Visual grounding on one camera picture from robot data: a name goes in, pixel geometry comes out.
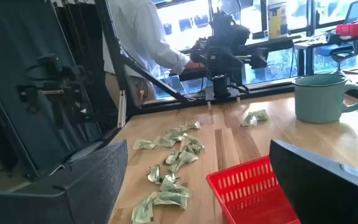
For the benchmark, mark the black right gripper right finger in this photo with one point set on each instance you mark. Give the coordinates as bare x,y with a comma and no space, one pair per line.
337,193

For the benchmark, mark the blue office chair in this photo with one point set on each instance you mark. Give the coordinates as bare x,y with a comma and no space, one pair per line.
340,49

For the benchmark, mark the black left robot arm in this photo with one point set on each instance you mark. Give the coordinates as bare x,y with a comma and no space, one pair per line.
222,87

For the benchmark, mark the yellow spray can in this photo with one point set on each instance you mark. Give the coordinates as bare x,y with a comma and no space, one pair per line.
277,18

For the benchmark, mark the red plastic basket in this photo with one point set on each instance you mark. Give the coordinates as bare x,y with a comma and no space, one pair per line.
247,189

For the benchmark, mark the laptop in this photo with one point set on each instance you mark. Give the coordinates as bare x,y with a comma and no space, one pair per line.
357,11

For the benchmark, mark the person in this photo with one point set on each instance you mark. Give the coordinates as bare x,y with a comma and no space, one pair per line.
141,31

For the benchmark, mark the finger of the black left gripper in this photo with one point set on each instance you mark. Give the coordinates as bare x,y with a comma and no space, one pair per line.
258,57
200,51

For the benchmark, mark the person's hand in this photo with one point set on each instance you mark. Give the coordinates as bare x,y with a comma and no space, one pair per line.
194,64

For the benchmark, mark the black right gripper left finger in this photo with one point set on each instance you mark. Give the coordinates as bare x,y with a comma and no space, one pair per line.
57,199

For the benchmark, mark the teal enamel mug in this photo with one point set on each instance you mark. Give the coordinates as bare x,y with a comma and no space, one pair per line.
319,102

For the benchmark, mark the dark desk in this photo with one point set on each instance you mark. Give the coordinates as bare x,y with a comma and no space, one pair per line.
306,43

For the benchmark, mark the red box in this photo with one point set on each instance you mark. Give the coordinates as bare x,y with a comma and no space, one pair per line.
353,28

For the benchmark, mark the silver aluminium rail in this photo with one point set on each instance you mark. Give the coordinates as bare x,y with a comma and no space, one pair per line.
122,109

